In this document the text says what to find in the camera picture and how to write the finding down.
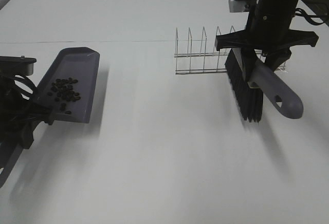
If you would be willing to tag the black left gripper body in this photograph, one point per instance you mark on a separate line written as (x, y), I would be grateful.
(20, 115)

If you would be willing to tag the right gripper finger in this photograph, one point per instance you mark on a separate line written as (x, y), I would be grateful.
(277, 58)
(248, 57)

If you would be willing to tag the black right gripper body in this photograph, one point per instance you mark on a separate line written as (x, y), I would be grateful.
(266, 33)

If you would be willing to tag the grey hand brush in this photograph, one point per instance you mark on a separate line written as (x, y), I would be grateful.
(263, 82)

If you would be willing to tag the pile of coffee beans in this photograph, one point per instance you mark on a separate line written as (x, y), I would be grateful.
(62, 92)

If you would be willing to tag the grey plastic dustpan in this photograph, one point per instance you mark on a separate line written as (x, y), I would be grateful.
(81, 63)

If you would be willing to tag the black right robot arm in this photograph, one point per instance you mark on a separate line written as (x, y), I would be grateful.
(278, 8)

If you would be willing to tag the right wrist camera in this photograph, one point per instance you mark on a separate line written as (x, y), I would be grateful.
(239, 6)

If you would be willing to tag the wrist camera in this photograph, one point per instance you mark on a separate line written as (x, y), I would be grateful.
(239, 6)
(17, 65)

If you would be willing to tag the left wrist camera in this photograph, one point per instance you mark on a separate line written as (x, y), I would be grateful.
(17, 65)

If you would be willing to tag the metal wire rack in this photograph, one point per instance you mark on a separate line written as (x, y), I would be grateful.
(197, 54)

